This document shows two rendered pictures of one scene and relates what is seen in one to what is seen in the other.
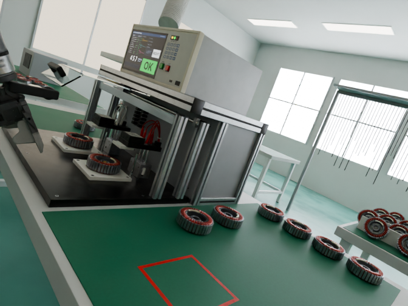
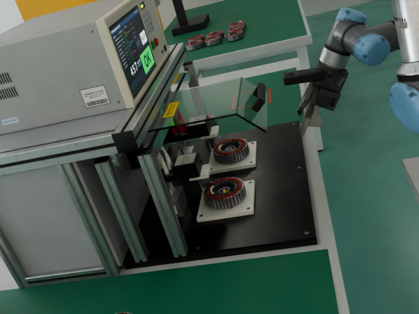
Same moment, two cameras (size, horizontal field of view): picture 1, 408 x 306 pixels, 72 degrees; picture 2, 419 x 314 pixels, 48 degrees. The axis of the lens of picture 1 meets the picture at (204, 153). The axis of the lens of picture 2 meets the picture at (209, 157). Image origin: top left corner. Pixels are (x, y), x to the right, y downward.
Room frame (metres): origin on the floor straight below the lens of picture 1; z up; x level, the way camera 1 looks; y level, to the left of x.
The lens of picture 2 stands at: (1.61, 1.43, 1.45)
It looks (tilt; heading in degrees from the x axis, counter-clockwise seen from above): 26 degrees down; 242
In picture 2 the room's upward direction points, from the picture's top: 16 degrees counter-clockwise
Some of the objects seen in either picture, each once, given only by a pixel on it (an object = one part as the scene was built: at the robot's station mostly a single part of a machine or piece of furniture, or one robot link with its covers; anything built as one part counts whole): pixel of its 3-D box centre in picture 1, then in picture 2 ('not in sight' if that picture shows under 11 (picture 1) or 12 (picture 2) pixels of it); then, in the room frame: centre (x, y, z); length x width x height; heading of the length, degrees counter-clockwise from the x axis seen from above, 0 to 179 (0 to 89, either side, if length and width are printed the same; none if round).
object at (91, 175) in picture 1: (102, 170); (232, 157); (0.92, 0.31, 0.78); 0.15 x 0.15 x 0.01; 48
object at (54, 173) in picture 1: (91, 161); (226, 182); (1.01, 0.39, 0.76); 0.64 x 0.47 x 0.02; 48
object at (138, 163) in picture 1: (139, 167); (187, 159); (1.03, 0.21, 0.80); 0.08 x 0.05 x 0.06; 48
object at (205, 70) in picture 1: (190, 70); (75, 55); (1.23, 0.17, 1.22); 0.44 x 0.39 x 0.20; 48
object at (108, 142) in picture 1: (111, 146); (174, 202); (1.19, 0.39, 0.80); 0.08 x 0.05 x 0.06; 48
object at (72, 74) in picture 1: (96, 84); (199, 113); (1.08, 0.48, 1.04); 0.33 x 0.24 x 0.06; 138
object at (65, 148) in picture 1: (77, 146); (227, 200); (1.08, 0.49, 0.78); 0.15 x 0.15 x 0.01; 48
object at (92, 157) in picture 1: (104, 163); (231, 150); (0.92, 0.31, 0.80); 0.11 x 0.11 x 0.04
